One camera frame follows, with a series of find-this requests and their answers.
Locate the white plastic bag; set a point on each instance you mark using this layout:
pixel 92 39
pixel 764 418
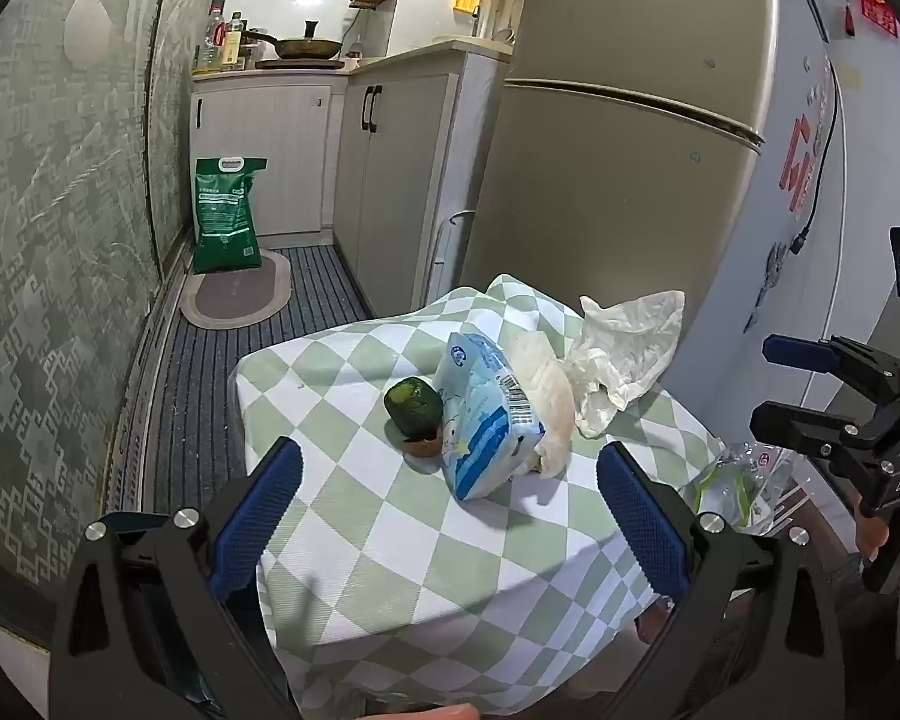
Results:
pixel 622 360

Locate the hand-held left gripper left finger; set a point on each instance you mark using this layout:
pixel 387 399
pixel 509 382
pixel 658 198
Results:
pixel 259 517

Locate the green avocado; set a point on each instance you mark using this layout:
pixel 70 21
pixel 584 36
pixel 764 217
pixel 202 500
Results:
pixel 412 405

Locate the blue white tissue packet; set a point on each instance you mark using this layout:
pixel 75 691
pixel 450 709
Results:
pixel 480 420

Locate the yellow sauce bottle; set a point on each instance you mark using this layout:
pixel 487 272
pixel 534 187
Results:
pixel 234 45

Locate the clear green plastic wrapper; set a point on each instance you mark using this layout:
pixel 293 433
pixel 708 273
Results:
pixel 727 495

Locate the beige two-door fridge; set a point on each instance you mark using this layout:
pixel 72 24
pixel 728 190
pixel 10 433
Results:
pixel 615 165

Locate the translucent plastic bag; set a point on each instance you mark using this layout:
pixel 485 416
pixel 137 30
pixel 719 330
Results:
pixel 551 397

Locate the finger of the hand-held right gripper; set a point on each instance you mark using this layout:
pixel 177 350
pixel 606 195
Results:
pixel 787 424
pixel 795 352

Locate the green rice bag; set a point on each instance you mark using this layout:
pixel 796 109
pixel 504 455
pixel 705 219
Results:
pixel 225 217

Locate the dark fridge magnets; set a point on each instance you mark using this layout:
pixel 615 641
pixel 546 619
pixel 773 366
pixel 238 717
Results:
pixel 769 277

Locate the brown food scrap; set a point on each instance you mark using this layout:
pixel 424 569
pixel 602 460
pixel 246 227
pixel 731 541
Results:
pixel 422 448

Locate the person's right hand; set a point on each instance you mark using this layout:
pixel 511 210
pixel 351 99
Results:
pixel 870 532

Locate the oval grey floor mat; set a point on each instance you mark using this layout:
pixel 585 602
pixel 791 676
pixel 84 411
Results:
pixel 232 300

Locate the person's left hand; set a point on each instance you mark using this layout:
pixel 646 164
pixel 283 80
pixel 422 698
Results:
pixel 439 713

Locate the red fridge decoration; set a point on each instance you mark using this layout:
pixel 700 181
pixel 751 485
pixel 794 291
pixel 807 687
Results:
pixel 879 11

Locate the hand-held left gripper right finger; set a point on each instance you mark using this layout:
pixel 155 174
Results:
pixel 641 517

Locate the green white checkered tablecloth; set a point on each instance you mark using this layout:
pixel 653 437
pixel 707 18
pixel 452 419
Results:
pixel 390 540

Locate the striped grey floor mat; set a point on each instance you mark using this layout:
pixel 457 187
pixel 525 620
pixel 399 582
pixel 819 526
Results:
pixel 195 405

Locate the patterned glass sliding door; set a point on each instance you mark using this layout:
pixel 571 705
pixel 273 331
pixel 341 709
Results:
pixel 187 90
pixel 45 240

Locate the frying pan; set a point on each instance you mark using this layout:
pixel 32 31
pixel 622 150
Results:
pixel 307 47

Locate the red letter sticker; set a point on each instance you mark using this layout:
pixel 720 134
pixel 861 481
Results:
pixel 799 157

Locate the white base cabinet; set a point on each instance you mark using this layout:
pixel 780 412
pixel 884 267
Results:
pixel 397 165
pixel 270 150

